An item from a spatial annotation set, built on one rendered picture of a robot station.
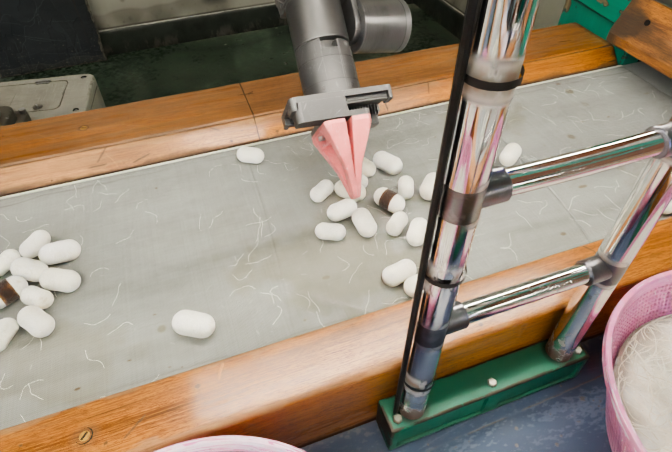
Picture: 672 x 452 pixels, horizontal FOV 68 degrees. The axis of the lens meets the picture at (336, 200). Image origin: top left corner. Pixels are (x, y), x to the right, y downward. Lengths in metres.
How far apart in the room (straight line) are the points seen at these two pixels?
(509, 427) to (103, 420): 0.34
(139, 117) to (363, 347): 0.43
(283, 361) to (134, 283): 0.18
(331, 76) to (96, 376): 0.33
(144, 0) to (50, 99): 1.26
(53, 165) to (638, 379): 0.64
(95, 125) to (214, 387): 0.40
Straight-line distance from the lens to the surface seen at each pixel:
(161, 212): 0.59
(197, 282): 0.51
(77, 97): 1.39
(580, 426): 0.54
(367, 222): 0.52
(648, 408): 0.51
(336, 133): 0.47
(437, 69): 0.78
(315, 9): 0.51
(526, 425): 0.52
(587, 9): 0.99
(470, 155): 0.23
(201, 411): 0.41
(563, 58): 0.87
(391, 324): 0.44
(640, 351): 0.54
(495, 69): 0.21
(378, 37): 0.54
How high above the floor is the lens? 1.13
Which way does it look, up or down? 44 degrees down
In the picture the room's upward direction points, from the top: straight up
